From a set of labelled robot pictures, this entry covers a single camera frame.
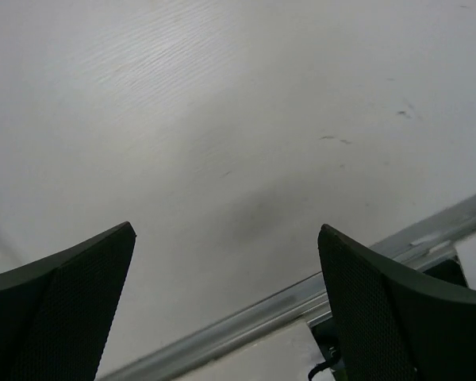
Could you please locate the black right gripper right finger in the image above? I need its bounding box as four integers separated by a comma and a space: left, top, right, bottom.
317, 225, 476, 380

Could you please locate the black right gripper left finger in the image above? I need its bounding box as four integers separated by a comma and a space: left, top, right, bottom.
0, 222, 136, 380

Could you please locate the black cable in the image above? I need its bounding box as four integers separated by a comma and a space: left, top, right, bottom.
308, 359, 344, 381

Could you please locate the aluminium table edge rail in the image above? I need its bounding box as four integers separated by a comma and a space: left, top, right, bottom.
105, 194, 476, 380

